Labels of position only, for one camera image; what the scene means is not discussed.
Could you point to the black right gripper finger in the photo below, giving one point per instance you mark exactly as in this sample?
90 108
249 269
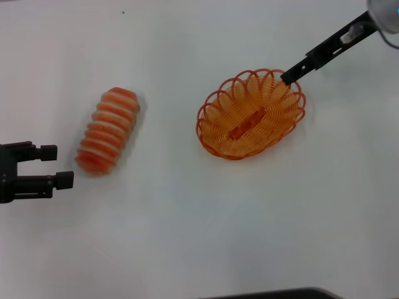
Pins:
299 71

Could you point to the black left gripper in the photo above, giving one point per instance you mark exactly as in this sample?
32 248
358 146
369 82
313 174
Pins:
7 174

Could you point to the orange striped toy bread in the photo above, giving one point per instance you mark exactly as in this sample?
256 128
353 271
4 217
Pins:
107 134

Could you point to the orange woven plastic basket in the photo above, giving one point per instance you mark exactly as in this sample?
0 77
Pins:
218 112

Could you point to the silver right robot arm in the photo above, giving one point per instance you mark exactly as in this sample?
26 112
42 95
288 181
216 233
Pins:
386 15

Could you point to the dark robot torso part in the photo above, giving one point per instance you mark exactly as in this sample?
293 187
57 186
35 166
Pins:
280 294

